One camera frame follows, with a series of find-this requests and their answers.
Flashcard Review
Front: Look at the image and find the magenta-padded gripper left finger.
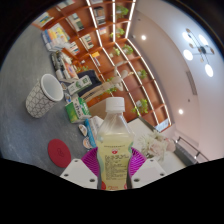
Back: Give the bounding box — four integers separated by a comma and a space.
59, 146, 101, 190

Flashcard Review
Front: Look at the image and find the wooden artist mannequin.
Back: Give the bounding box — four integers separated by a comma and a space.
99, 65, 134, 98

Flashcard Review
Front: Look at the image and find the colourful book stack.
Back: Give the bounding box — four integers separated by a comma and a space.
41, 23, 71, 53

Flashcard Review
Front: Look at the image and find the tall green and white carton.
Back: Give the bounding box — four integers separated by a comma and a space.
67, 74, 92, 96

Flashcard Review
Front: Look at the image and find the multi-globe ceiling lamp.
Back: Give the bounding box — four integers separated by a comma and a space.
181, 28, 216, 78

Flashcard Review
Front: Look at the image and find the clear yellow drink bottle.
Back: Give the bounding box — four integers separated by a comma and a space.
95, 97, 135, 192

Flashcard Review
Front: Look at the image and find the flat round red coaster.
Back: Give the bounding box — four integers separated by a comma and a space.
47, 138, 72, 169

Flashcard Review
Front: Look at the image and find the wooden shelf unit with books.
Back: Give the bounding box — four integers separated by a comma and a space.
31, 0, 173, 133

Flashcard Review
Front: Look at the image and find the white geometric-patterned cup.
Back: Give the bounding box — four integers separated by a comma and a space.
25, 73, 65, 119

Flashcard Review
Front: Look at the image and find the white paper notice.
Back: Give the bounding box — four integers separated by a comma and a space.
154, 119, 171, 133

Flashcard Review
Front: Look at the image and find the green and white box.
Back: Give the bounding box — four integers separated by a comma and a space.
64, 97, 92, 124

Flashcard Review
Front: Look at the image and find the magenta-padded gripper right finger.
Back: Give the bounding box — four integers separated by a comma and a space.
126, 147, 168, 190

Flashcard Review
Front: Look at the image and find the small printed oval trinket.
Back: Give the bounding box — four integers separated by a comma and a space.
78, 123, 89, 137
63, 91, 73, 103
82, 136, 93, 150

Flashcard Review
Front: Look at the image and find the black track light rail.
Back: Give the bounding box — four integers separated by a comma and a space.
174, 134, 204, 164

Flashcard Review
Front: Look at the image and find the beige chair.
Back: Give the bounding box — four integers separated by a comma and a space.
88, 98, 111, 120

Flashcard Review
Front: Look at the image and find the ceiling air vent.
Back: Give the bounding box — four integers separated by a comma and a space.
185, 69, 199, 96

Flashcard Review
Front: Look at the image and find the dark magazine stack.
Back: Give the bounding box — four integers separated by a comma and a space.
49, 49, 80, 81

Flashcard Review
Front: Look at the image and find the dark chair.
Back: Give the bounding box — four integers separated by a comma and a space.
78, 69, 105, 101

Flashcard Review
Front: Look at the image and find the thin blue book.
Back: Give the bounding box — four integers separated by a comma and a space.
84, 118, 98, 149

